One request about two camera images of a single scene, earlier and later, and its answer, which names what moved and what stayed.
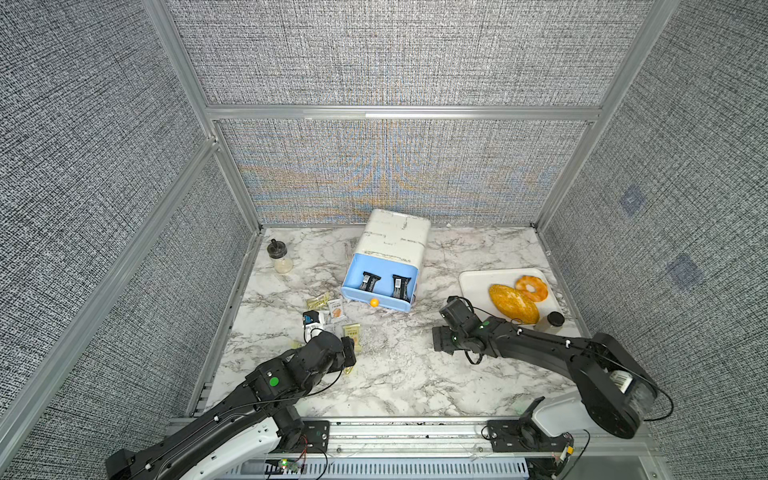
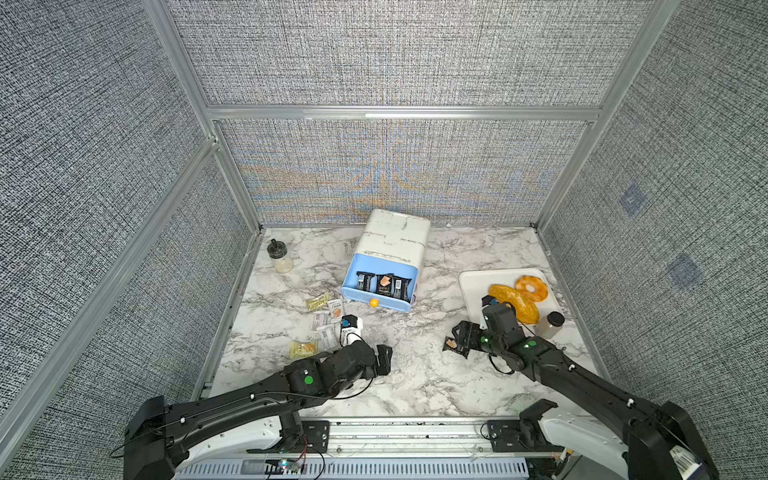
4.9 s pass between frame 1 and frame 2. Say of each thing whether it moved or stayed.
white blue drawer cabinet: stayed
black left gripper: moved
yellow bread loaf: stayed
